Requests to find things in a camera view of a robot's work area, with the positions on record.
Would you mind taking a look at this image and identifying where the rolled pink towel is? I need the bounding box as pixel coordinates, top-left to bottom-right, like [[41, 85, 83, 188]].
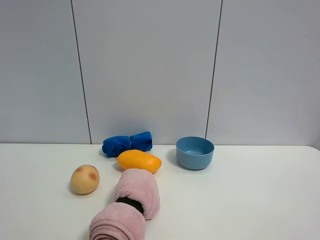
[[89, 168, 161, 240]]

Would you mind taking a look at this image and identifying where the rolled blue towel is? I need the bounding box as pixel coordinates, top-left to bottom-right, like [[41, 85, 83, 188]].
[[101, 131, 153, 158]]

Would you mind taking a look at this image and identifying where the beige potato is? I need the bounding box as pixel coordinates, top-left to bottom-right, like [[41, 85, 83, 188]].
[[70, 164, 100, 195]]

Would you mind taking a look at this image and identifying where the yellow mango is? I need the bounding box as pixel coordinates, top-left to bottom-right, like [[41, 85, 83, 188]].
[[116, 149, 162, 174]]

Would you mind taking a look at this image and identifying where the blue bowl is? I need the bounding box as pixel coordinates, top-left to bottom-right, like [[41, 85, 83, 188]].
[[175, 136, 215, 171]]

